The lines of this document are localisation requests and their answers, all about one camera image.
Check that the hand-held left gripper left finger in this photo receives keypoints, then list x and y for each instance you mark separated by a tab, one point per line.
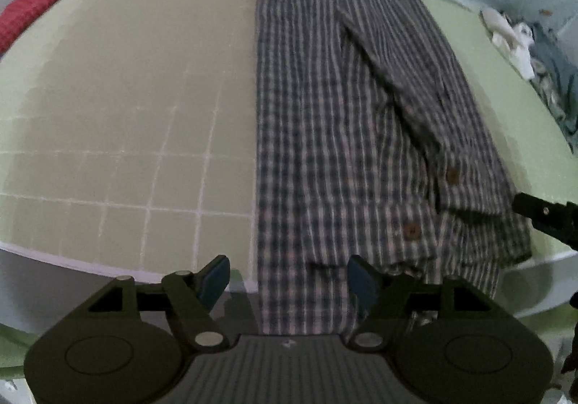
214	283

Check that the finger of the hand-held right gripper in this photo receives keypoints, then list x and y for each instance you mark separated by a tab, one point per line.
555	219

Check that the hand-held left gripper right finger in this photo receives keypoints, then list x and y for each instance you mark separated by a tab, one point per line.
363	285

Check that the blue white checked shirt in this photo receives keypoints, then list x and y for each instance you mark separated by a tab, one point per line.
325	137

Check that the white mattress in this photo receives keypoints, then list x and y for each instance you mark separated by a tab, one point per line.
542	286

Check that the light grey garment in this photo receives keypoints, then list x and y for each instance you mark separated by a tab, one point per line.
553	99

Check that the blue-grey garment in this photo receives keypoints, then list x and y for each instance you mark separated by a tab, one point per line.
557	65

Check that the white garment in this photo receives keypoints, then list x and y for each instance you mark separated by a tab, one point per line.
510	38

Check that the red checked cloth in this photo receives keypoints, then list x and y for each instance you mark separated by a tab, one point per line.
31	6

